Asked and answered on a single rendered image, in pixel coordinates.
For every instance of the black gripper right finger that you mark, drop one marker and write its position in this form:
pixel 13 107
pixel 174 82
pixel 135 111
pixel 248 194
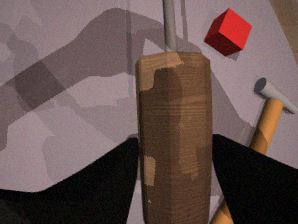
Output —
pixel 257 189

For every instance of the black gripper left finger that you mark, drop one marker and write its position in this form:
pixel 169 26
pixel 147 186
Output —
pixel 99 194

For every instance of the red cube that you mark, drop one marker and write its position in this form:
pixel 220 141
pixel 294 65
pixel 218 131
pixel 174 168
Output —
pixel 228 33

